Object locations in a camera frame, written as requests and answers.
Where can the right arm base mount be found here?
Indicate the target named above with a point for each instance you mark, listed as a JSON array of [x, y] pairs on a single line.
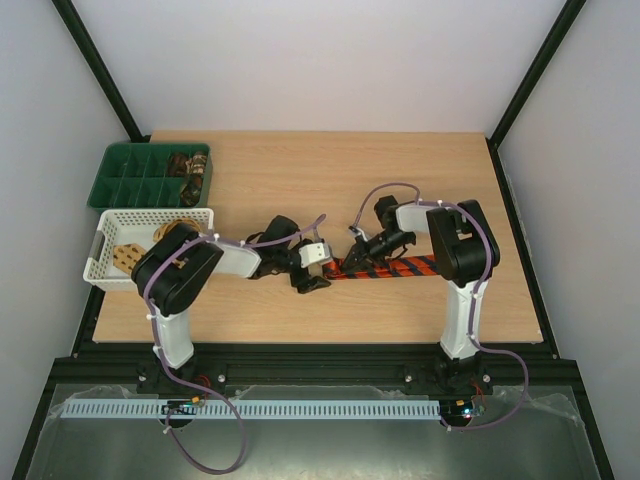
[[443, 376]]

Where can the tan ringed tie in basket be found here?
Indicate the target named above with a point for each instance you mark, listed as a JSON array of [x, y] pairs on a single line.
[[162, 230]]

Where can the orange navy striped tie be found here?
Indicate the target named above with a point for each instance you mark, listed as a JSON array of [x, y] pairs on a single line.
[[410, 266]]

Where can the right black frame post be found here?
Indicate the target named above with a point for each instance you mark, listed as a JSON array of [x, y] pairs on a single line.
[[552, 42]]

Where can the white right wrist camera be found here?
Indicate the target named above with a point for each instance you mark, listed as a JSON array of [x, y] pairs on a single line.
[[358, 232]]

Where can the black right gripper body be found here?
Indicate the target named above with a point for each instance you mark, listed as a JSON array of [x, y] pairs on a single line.
[[371, 248]]

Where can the light blue slotted cable duct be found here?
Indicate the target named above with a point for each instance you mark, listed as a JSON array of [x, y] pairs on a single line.
[[253, 409]]

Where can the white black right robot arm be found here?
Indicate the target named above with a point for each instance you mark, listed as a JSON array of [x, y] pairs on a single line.
[[465, 254]]

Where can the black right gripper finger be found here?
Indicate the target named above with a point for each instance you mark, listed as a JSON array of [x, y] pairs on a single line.
[[356, 258], [360, 247]]

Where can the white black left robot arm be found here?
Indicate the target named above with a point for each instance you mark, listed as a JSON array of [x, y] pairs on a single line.
[[171, 275]]

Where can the tan patterned tie in basket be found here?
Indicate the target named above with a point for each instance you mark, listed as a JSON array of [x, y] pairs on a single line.
[[126, 257]]

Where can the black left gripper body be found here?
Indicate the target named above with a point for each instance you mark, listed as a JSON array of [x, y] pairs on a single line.
[[298, 281]]

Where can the black frame post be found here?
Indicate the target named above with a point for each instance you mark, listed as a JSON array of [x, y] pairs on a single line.
[[89, 51], [552, 42]]

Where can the rolled brown patterned tie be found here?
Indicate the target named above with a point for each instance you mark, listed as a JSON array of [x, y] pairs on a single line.
[[178, 165]]

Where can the rolled beige patterned tie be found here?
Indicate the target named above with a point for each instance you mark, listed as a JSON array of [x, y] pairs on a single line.
[[196, 165]]

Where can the white perforated plastic basket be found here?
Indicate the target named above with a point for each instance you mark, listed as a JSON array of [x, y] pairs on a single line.
[[131, 226]]

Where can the left black frame post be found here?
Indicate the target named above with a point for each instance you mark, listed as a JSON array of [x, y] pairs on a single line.
[[89, 51]]

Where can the green divided storage tray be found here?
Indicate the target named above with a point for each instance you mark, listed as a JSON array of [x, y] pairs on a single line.
[[133, 175]]

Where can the black aluminium frame rail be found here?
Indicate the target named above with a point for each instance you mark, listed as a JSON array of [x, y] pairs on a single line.
[[230, 367]]

